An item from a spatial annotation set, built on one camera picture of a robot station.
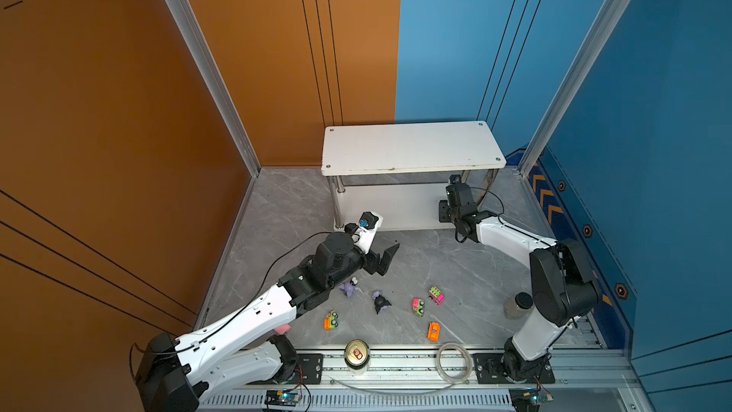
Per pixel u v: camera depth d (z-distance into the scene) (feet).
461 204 2.38
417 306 2.71
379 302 2.71
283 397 2.33
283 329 2.63
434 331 2.54
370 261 2.08
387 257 2.07
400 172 2.40
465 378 2.36
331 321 2.59
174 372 1.28
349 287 2.79
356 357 2.18
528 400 2.29
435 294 2.73
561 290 1.55
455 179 2.72
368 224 1.96
